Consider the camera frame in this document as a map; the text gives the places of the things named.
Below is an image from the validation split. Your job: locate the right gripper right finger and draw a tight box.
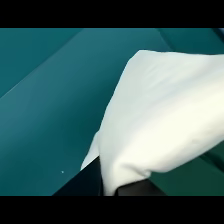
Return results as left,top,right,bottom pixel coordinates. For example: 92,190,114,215
116,178,168,197

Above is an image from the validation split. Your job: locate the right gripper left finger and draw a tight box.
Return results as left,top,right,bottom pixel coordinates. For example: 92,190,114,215
53,155,103,197

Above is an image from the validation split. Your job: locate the cream polo shirt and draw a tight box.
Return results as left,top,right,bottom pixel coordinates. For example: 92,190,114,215
79,49,224,197

